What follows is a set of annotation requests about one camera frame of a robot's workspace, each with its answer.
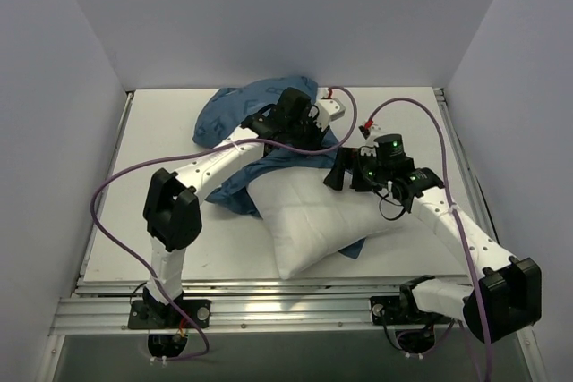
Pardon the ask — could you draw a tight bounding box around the aluminium left side rail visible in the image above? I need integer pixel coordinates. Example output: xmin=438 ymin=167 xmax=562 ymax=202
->
xmin=80 ymin=91 xmax=134 ymax=276

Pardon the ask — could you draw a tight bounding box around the blue patterned pillowcase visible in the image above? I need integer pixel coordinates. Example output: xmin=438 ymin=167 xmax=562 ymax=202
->
xmin=192 ymin=73 xmax=366 ymax=260

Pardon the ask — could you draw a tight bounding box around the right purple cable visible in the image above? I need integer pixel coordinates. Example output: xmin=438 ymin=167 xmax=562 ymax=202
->
xmin=364 ymin=98 xmax=496 ymax=382

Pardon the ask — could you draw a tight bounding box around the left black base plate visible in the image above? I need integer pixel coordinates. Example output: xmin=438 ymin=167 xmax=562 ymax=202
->
xmin=127 ymin=299 xmax=211 ymax=330

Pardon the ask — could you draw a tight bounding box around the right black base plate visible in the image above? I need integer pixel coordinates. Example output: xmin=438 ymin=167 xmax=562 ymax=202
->
xmin=369 ymin=295 xmax=450 ymax=326

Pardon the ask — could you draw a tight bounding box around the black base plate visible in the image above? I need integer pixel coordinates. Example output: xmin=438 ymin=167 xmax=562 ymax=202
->
xmin=369 ymin=295 xmax=450 ymax=326
xmin=127 ymin=299 xmax=211 ymax=330

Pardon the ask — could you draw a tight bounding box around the purple cable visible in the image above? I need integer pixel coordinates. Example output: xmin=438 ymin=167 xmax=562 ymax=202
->
xmin=89 ymin=86 xmax=357 ymax=359
xmin=364 ymin=98 xmax=496 ymax=382

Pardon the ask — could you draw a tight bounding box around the white pillow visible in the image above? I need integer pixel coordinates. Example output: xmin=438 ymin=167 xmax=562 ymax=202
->
xmin=247 ymin=167 xmax=415 ymax=280

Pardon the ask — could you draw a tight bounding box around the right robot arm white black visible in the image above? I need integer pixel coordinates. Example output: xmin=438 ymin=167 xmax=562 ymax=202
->
xmin=324 ymin=134 xmax=542 ymax=343

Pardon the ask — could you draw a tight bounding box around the aluminium rail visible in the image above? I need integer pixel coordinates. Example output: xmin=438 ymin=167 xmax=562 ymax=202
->
xmin=432 ymin=88 xmax=516 ymax=289
xmin=80 ymin=91 xmax=134 ymax=276

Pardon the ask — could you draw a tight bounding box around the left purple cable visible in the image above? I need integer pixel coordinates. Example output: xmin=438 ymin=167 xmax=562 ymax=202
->
xmin=89 ymin=86 xmax=357 ymax=359

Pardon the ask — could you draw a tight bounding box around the aluminium front rail frame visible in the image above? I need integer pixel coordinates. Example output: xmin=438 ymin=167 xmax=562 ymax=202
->
xmin=53 ymin=281 xmax=536 ymax=334

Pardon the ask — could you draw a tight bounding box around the aluminium right side rail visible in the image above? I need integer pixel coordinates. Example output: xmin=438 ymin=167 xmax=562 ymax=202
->
xmin=432 ymin=88 xmax=516 ymax=289

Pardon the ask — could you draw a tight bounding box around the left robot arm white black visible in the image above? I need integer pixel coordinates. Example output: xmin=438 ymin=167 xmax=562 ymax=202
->
xmin=143 ymin=88 xmax=345 ymax=327

